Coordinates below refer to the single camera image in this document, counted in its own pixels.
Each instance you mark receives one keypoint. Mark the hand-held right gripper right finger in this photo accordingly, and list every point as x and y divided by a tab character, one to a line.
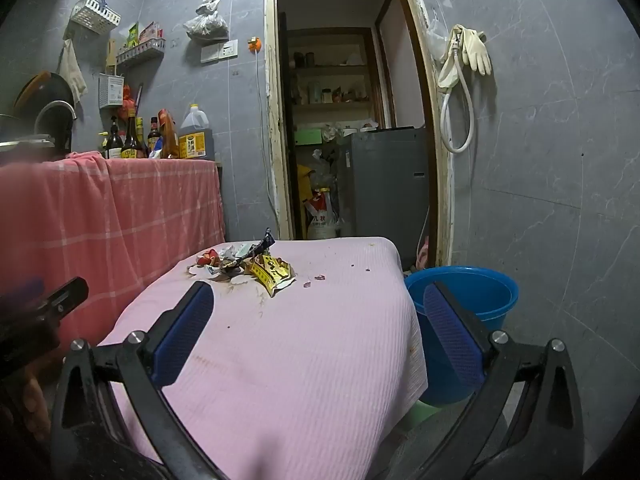
450	345

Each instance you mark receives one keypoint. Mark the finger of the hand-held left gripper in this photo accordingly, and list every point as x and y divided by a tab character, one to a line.
22	292
67	296

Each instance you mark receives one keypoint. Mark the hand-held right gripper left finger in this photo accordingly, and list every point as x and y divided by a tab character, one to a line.
185	330

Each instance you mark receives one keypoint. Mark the blue plastic bucket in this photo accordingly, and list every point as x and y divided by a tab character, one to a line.
500	310

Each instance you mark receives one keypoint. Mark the red wrapper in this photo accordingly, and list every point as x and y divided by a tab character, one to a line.
205	259

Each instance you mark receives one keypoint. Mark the white paper scraps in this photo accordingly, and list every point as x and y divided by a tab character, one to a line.
227	255

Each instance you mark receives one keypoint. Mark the yellow snack wrapper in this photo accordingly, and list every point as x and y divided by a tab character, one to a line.
270	272

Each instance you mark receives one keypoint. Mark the black snack wrapper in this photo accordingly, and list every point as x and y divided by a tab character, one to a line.
259	248

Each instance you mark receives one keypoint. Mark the pink checked cloth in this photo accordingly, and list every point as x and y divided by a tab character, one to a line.
100	210

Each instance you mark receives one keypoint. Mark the pink ribbed table cloth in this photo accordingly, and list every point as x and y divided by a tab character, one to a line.
300	360

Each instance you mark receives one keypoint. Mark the small pink scraps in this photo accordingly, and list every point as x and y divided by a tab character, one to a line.
319	277

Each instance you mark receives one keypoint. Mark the dark soy sauce bottle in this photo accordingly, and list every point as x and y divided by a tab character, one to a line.
131	142
114	145

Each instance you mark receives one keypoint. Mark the white and red rice bag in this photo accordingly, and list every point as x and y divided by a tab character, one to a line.
322	217

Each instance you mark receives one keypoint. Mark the small dark vinegar bottle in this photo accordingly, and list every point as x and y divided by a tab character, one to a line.
153	135

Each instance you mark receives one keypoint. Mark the orange sauce bottle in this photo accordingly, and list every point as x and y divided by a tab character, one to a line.
169	140

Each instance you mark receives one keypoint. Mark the large cooking oil jug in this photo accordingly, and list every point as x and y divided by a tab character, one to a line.
192	142

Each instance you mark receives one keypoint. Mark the chrome faucet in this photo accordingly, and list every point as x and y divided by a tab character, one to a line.
55	106

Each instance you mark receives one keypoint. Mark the yellow bag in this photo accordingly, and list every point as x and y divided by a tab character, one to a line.
304	182

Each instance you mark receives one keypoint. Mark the black wok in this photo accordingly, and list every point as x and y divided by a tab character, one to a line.
47	91

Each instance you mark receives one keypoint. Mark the red hanging bag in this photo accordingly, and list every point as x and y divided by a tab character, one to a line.
130	102

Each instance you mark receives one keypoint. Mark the metal cutlery holder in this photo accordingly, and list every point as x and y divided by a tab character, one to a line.
111	91

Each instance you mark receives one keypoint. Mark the hanging beige dish cloth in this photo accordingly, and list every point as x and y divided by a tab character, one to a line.
74	72

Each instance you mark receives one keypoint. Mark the green box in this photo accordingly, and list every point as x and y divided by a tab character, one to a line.
308	136

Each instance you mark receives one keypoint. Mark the wooden cutting board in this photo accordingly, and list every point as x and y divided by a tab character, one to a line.
111	57

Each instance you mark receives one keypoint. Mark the green seasoning packet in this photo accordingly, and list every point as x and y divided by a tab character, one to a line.
133	35

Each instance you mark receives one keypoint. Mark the red seasoning packet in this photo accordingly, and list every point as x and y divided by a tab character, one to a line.
149	32

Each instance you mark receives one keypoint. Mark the cream rubber gloves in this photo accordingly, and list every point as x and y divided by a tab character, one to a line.
475	50

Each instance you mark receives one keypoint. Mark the wooden storage shelf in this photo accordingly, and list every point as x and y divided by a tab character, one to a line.
330	67

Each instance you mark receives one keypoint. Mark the hanging clear plastic bag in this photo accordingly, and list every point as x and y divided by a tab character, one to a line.
206	24

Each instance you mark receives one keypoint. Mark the white door frame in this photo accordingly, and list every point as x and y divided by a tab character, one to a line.
272	110

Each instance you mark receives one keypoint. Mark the grey wall shelf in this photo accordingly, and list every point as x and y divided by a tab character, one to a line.
142	52

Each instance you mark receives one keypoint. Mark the white wall socket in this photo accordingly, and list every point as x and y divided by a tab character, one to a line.
219	51

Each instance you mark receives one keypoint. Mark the white plastic wall basket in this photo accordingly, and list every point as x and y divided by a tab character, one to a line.
95	12

